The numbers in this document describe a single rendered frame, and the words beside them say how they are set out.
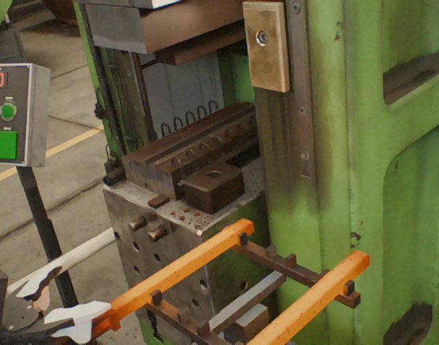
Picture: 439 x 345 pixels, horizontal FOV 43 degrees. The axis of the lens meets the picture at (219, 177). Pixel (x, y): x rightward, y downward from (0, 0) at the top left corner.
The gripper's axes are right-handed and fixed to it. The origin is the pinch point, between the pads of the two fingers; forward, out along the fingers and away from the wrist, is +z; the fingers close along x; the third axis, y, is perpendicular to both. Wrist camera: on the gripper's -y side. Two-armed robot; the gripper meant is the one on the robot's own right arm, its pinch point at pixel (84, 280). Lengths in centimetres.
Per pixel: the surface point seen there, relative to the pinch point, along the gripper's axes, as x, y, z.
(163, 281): 1.3, 7.8, 12.7
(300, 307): 24.0, 7.6, 22.2
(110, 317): 2.2, 7.3, 1.4
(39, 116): -76, 0, 30
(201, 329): 14.9, 8.2, 9.4
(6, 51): -546, 82, 199
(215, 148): -28, 6, 52
